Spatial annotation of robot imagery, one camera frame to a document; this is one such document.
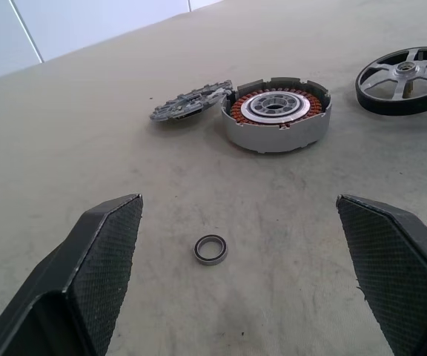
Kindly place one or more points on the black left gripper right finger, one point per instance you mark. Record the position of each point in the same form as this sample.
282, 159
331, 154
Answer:
402, 282

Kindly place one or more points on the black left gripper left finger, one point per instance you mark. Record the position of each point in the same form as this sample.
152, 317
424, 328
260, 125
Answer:
87, 282

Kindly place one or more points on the silver stator housing copper windings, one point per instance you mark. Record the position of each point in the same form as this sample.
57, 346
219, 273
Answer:
273, 137

